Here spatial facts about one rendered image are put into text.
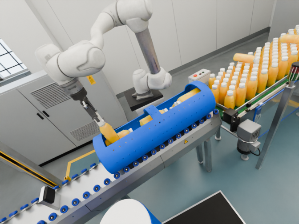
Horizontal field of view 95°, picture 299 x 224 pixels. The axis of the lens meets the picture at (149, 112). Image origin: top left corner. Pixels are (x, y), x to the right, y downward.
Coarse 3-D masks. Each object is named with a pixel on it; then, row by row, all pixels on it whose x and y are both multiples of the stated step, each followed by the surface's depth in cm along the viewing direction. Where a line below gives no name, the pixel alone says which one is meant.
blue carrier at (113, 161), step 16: (176, 96) 117; (192, 96) 95; (208, 96) 96; (144, 112) 107; (160, 112) 91; (176, 112) 91; (192, 112) 94; (208, 112) 103; (128, 128) 110; (144, 128) 87; (160, 128) 89; (176, 128) 93; (96, 144) 84; (112, 144) 83; (128, 144) 84; (144, 144) 87; (112, 160) 82; (128, 160) 87
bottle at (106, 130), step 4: (104, 124) 81; (108, 124) 83; (100, 128) 82; (104, 128) 81; (108, 128) 82; (112, 128) 85; (104, 132) 82; (108, 132) 83; (112, 132) 85; (108, 136) 84; (112, 136) 85; (116, 136) 88; (108, 140) 87; (112, 140) 87; (116, 140) 89
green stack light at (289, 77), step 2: (288, 72) 87; (290, 72) 85; (288, 74) 87; (290, 74) 85; (292, 74) 84; (294, 74) 84; (296, 74) 83; (298, 74) 83; (288, 76) 87; (290, 76) 86; (292, 76) 85; (294, 76) 84; (296, 76) 84; (298, 76) 83; (288, 78) 87; (290, 78) 86; (292, 78) 85; (294, 78) 85; (296, 78) 84; (298, 78) 84; (292, 80) 86; (294, 80) 86; (296, 80) 85
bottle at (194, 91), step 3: (192, 90) 104; (195, 90) 103; (198, 90) 103; (186, 93) 104; (189, 93) 102; (192, 93) 102; (195, 93) 102; (183, 96) 102; (186, 96) 101; (189, 96) 101; (180, 99) 102; (183, 99) 101; (186, 99) 100; (180, 102) 101
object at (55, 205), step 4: (44, 188) 89; (48, 188) 90; (52, 188) 93; (40, 192) 88; (44, 192) 88; (48, 192) 89; (52, 192) 91; (56, 192) 97; (40, 196) 85; (44, 196) 85; (48, 196) 87; (52, 196) 90; (56, 196) 95; (60, 196) 99; (40, 200) 83; (44, 200) 84; (48, 200) 86; (52, 200) 88; (56, 200) 93; (44, 204) 85; (48, 204) 87; (52, 204) 88; (56, 204) 91; (52, 208) 90; (56, 208) 91
